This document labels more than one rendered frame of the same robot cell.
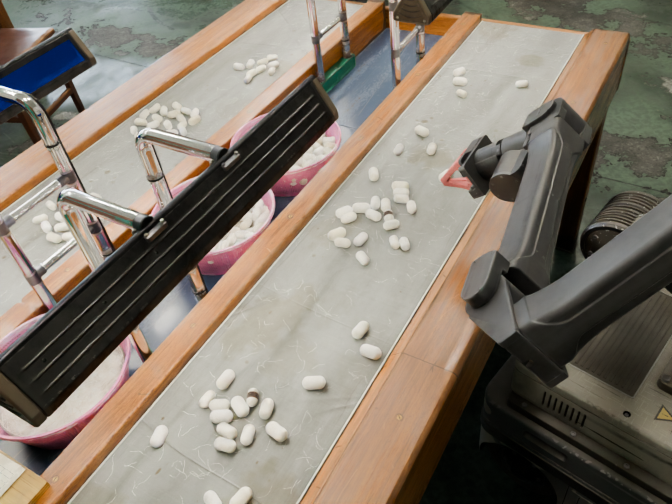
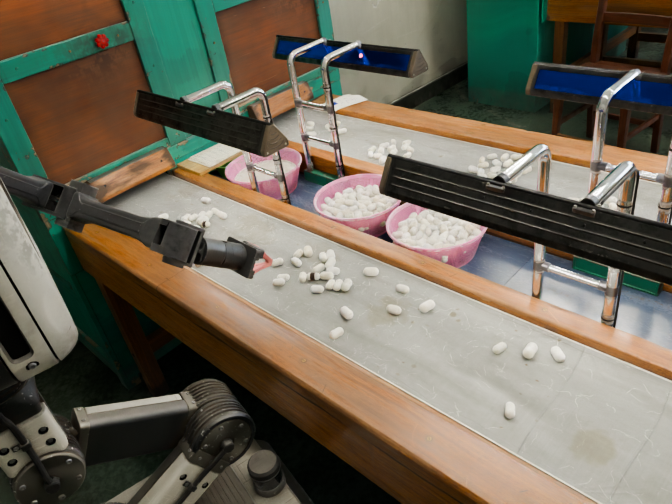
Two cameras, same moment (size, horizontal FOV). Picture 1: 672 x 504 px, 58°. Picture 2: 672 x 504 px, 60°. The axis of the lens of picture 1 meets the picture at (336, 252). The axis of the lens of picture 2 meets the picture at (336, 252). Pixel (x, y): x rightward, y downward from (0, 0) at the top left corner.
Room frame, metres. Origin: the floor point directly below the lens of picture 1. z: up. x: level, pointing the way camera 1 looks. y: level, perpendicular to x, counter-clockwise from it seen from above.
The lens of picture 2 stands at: (1.28, -1.24, 1.60)
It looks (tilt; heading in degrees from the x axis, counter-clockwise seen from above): 34 degrees down; 104
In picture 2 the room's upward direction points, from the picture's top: 10 degrees counter-clockwise
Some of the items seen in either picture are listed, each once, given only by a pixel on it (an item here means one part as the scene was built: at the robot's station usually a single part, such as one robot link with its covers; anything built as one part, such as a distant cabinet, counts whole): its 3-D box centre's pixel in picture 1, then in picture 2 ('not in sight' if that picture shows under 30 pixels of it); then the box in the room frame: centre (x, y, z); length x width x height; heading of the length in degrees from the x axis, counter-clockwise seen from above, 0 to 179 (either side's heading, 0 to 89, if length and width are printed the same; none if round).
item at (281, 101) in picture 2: not in sight; (281, 101); (0.64, 0.94, 0.83); 0.30 x 0.06 x 0.07; 54
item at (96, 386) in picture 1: (65, 386); (266, 179); (0.66, 0.50, 0.71); 0.22 x 0.22 x 0.06
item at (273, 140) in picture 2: (192, 211); (200, 117); (0.63, 0.18, 1.08); 0.62 x 0.08 x 0.07; 144
